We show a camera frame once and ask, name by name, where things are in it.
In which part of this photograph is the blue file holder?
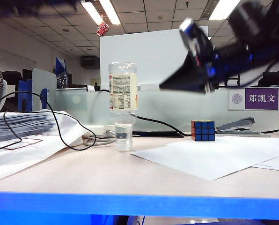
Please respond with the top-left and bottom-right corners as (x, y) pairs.
(17, 79), (50, 113)

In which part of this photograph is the clear plastic bottle with label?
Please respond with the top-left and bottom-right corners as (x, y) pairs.
(108, 61), (139, 152)

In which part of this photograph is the grey stapler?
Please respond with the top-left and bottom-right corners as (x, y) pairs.
(215, 117), (272, 138)

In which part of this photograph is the white board panel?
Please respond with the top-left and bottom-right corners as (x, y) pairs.
(99, 25), (209, 86)

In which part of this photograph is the thin black cable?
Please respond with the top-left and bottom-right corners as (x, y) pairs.
(0, 91), (97, 154)

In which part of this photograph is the thick black cable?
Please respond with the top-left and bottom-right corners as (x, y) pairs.
(99, 89), (193, 138)

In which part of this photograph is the double tube ceiling light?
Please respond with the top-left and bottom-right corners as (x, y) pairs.
(80, 0), (122, 26)

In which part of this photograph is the large white paper sheet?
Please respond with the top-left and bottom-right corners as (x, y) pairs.
(130, 135), (279, 181)

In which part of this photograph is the blue table edge strip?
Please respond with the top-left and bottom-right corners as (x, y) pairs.
(0, 191), (279, 221)

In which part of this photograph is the colourful Rubik's cube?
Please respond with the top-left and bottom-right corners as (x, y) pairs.
(191, 120), (216, 142)

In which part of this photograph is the white power strip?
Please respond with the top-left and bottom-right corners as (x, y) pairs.
(83, 124), (117, 138)

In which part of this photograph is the small white paper sheet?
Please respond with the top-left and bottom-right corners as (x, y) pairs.
(251, 153), (279, 172)

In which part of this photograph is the translucent plastic bag red print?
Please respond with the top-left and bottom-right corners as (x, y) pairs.
(0, 110), (91, 184)

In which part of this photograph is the stack of white printed papers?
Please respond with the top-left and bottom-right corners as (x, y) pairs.
(0, 112), (55, 144)

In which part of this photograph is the red Chinese knot ornament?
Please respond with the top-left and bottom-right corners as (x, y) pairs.
(96, 14), (110, 37)

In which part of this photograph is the purple and white nameplate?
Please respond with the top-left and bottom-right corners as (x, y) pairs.
(228, 87), (279, 111)

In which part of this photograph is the small frosted partition panel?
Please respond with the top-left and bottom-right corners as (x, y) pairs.
(32, 68), (58, 112)

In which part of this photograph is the blue triangular sign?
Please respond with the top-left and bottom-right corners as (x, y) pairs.
(55, 57), (67, 77)

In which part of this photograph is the long frosted glass partition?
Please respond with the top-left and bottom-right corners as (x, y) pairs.
(47, 83), (279, 132)

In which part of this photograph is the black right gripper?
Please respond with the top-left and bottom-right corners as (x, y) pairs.
(159, 18), (255, 95)

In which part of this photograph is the grey power strip cable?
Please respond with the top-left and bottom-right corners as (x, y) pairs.
(82, 129), (118, 147)

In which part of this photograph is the single panel ceiling light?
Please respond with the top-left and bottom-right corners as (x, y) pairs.
(208, 0), (242, 21)

